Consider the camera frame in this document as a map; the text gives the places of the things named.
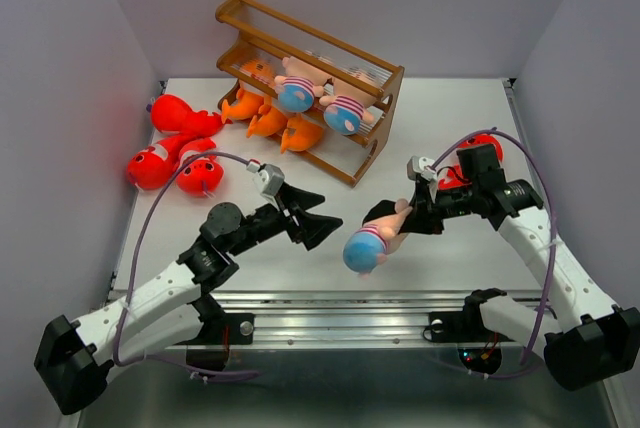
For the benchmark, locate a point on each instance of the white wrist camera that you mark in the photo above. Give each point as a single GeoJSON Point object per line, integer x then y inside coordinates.
{"type": "Point", "coordinates": [267, 178]}
{"type": "Point", "coordinates": [420, 168]}

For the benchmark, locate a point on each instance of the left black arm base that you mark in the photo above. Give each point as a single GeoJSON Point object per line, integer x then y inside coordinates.
{"type": "Point", "coordinates": [215, 326]}

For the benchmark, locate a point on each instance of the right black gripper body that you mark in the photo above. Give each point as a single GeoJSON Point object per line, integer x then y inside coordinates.
{"type": "Point", "coordinates": [454, 203]}

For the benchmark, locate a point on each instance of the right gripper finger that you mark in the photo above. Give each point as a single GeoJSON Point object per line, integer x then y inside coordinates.
{"type": "Point", "coordinates": [422, 201]}
{"type": "Point", "coordinates": [422, 225]}

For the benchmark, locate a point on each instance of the boy doll blue pants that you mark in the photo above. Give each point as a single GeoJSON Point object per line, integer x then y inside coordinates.
{"type": "Point", "coordinates": [300, 86]}

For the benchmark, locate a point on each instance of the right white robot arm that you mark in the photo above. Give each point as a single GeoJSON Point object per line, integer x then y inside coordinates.
{"type": "Point", "coordinates": [579, 331]}

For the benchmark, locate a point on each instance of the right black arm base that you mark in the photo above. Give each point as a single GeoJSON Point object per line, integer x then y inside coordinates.
{"type": "Point", "coordinates": [464, 325]}

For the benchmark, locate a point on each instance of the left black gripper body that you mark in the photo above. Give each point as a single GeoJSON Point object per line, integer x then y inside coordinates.
{"type": "Point", "coordinates": [279, 222]}

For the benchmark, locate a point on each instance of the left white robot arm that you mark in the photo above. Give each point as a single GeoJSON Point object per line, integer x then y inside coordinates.
{"type": "Point", "coordinates": [75, 358]}

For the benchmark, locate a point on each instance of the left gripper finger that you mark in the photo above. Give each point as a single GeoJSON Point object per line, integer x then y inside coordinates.
{"type": "Point", "coordinates": [292, 199]}
{"type": "Point", "coordinates": [315, 229]}

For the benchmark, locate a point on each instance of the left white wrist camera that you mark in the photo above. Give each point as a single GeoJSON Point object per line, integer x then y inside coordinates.
{"type": "Point", "coordinates": [267, 178]}

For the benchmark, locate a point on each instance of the aluminium mounting rail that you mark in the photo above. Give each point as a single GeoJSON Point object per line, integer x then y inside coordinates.
{"type": "Point", "coordinates": [320, 320]}

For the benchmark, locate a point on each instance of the orange shark plush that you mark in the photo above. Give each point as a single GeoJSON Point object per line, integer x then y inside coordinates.
{"type": "Point", "coordinates": [269, 120]}
{"type": "Point", "coordinates": [300, 135]}
{"type": "Point", "coordinates": [248, 98]}

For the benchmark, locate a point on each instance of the boy doll striped shirt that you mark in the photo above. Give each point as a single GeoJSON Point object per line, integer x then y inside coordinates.
{"type": "Point", "coordinates": [347, 108]}

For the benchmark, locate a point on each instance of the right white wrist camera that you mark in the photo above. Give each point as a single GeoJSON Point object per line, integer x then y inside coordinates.
{"type": "Point", "coordinates": [420, 168]}

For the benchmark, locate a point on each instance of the red shark plush top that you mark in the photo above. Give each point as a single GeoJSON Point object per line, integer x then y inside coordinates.
{"type": "Point", "coordinates": [171, 115]}

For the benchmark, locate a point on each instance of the red shark plush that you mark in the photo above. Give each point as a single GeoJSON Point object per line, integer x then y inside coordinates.
{"type": "Point", "coordinates": [202, 176]}
{"type": "Point", "coordinates": [171, 115]}
{"type": "Point", "coordinates": [453, 176]}
{"type": "Point", "coordinates": [151, 168]}

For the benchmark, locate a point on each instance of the brown wooden toy shelf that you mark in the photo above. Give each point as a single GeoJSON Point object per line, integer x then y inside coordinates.
{"type": "Point", "coordinates": [265, 33]}

